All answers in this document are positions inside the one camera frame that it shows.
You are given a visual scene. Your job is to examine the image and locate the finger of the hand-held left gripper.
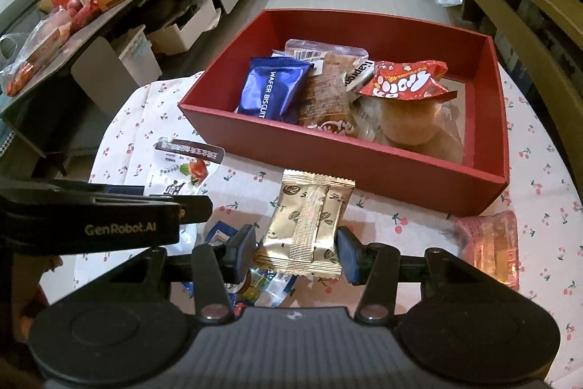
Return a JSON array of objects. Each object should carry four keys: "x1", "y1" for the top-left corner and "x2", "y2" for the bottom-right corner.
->
[
  {"x1": 175, "y1": 195, "x2": 213, "y2": 226},
  {"x1": 0, "y1": 180, "x2": 183, "y2": 204}
]

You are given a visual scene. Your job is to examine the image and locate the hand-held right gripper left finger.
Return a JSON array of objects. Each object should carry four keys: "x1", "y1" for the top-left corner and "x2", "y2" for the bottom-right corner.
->
[{"x1": 75, "y1": 225, "x2": 257, "y2": 322}]

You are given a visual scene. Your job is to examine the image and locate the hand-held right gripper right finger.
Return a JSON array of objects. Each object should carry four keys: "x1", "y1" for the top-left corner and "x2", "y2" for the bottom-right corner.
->
[{"x1": 336, "y1": 227, "x2": 515, "y2": 322}]

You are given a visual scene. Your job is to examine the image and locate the gold biscuit packet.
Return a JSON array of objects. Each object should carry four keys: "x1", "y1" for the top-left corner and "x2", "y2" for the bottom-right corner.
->
[{"x1": 253, "y1": 169, "x2": 356, "y2": 278}]

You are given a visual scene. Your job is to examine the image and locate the red cardboard box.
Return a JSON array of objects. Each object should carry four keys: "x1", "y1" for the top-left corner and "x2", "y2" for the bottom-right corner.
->
[{"x1": 177, "y1": 8, "x2": 510, "y2": 217}]

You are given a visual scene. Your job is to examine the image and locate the dark blue wafer packet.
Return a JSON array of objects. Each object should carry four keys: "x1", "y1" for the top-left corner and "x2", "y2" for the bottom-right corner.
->
[{"x1": 234, "y1": 56, "x2": 315, "y2": 124}]

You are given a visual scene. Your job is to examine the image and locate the brown pastry clear packet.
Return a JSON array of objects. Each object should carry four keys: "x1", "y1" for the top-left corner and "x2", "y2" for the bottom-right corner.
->
[{"x1": 285, "y1": 39, "x2": 369, "y2": 135}]

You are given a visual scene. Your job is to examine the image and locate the red snack packet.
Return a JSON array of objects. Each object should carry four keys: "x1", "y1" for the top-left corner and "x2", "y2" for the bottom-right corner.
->
[{"x1": 359, "y1": 60, "x2": 449, "y2": 102}]

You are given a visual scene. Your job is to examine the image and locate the colourful candy packet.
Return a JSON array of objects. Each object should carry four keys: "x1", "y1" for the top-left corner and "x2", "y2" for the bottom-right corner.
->
[{"x1": 182, "y1": 268, "x2": 297, "y2": 308}]

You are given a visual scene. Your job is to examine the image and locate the white fruit print packet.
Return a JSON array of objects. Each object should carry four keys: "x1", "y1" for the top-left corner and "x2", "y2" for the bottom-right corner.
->
[{"x1": 143, "y1": 137, "x2": 226, "y2": 201}]

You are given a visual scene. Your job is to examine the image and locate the clear storage bin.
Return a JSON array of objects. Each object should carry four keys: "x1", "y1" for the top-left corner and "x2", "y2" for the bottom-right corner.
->
[{"x1": 118, "y1": 27, "x2": 162, "y2": 84}]

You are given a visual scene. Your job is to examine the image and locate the pink clear pastry packet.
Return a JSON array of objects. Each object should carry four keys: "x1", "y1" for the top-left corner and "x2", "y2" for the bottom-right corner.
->
[{"x1": 455, "y1": 210, "x2": 520, "y2": 289}]

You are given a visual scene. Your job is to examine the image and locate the bun in clear packet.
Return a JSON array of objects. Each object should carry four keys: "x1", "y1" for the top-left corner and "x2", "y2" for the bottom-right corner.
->
[{"x1": 360, "y1": 90, "x2": 465, "y2": 164}]

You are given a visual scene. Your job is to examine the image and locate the bag of red fruit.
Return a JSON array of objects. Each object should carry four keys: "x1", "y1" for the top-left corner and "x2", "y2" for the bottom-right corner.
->
[{"x1": 0, "y1": 0, "x2": 103, "y2": 96}]

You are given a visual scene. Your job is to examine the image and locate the white storage bin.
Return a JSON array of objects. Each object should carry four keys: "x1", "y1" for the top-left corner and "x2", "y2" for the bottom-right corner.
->
[{"x1": 148, "y1": 0, "x2": 218, "y2": 55}]

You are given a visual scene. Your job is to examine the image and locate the white black print packet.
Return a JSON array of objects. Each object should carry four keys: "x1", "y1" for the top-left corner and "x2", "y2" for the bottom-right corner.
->
[{"x1": 344, "y1": 58, "x2": 379, "y2": 94}]

